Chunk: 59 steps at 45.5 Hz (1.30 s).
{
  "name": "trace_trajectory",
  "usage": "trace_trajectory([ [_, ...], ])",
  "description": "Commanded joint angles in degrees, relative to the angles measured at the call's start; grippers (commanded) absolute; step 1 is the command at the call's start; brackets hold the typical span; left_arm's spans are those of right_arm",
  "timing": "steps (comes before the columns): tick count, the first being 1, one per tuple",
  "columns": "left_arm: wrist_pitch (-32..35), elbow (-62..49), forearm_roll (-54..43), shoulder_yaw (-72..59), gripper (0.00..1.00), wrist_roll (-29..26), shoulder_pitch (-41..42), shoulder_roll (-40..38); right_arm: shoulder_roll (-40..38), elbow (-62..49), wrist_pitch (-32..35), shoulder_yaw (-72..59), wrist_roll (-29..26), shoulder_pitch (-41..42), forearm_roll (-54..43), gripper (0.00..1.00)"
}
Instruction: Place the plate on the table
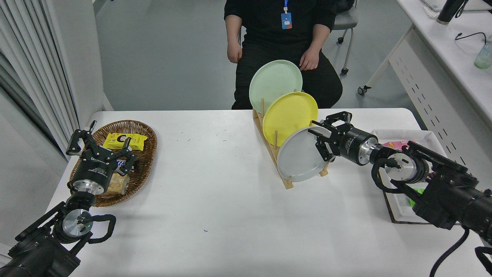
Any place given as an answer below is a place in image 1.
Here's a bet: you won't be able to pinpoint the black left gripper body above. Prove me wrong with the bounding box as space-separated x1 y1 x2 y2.
72 152 116 189

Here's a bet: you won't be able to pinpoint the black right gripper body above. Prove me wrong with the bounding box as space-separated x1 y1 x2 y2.
337 127 379 167

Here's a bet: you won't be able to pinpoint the grey plate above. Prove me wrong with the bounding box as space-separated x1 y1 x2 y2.
277 126 332 182

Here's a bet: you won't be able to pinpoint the yellow plate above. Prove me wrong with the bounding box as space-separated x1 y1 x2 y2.
263 92 319 147

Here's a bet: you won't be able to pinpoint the wooden plate rack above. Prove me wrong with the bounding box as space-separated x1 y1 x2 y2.
253 89 329 190

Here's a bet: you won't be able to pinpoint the pale green plate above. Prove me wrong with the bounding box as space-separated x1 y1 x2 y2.
249 60 303 115

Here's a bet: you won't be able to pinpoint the person's left hand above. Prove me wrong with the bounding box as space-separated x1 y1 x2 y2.
299 48 321 72

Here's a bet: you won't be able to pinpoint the person's right hand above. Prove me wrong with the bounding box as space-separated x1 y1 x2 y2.
227 42 243 63

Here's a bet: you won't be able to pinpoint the blue white snack bar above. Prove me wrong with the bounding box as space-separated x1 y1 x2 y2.
115 159 140 174

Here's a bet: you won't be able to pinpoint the yellow snack packet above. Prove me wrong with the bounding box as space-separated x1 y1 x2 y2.
102 133 148 152

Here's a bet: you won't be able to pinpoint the brown wicker basket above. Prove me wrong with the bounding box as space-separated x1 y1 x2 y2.
69 120 158 208

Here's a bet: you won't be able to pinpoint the clear biscuit packet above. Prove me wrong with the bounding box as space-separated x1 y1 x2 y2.
102 172 130 197

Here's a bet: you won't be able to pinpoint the white tray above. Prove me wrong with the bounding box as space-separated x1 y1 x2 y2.
371 130 451 224

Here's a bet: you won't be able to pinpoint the pink snack packet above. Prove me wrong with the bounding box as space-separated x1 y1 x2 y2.
382 141 414 152

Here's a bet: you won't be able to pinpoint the green snack packet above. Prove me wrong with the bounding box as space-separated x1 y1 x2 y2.
409 188 426 206

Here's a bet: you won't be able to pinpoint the grey office chair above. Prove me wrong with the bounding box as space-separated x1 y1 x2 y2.
331 0 358 76

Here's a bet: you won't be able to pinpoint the person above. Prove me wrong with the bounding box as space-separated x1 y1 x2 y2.
224 0 343 110

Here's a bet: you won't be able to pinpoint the white vertical blinds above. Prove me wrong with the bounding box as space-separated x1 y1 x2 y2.
0 0 79 162

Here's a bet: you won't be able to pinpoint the white side desk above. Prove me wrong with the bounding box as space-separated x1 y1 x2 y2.
357 0 492 189

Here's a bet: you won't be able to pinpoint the clear green bottle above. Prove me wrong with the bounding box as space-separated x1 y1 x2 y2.
474 42 492 70

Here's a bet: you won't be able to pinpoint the black bottle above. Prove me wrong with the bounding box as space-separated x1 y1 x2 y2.
436 0 466 25

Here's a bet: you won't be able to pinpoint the white flat box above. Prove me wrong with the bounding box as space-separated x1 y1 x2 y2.
420 0 492 12

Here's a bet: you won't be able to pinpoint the thin black cable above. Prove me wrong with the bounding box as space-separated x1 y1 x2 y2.
455 32 487 43

